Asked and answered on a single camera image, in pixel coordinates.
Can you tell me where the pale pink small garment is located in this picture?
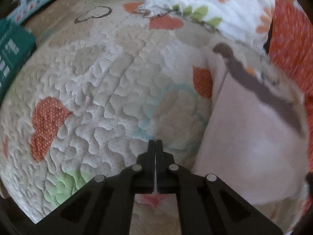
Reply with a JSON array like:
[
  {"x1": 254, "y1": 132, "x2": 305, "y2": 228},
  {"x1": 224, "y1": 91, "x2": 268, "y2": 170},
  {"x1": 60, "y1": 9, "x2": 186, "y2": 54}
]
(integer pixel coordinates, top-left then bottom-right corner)
[{"x1": 193, "y1": 53, "x2": 308, "y2": 205}]

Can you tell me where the red floral fabric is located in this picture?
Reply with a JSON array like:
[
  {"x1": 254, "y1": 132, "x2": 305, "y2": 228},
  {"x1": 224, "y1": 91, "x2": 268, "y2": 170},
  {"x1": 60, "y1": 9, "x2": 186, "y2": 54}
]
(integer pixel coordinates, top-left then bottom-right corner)
[{"x1": 267, "y1": 0, "x2": 313, "y2": 118}]

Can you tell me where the floral white pillow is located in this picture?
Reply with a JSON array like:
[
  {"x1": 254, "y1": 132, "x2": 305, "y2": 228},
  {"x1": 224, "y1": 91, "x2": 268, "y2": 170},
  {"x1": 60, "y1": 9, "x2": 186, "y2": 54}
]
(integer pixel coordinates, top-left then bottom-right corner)
[{"x1": 138, "y1": 0, "x2": 275, "y2": 50}]

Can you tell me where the heart patterned quilt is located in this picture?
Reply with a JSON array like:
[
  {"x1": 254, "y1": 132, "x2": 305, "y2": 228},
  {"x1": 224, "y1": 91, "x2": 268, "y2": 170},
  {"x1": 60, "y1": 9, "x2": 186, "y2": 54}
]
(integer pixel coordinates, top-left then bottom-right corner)
[{"x1": 0, "y1": 0, "x2": 313, "y2": 235}]

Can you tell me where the green printed package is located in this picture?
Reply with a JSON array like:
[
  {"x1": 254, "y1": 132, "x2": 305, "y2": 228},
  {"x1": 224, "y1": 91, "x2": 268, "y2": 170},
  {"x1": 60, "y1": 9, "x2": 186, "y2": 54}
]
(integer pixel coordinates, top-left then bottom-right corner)
[{"x1": 0, "y1": 19, "x2": 37, "y2": 99}]

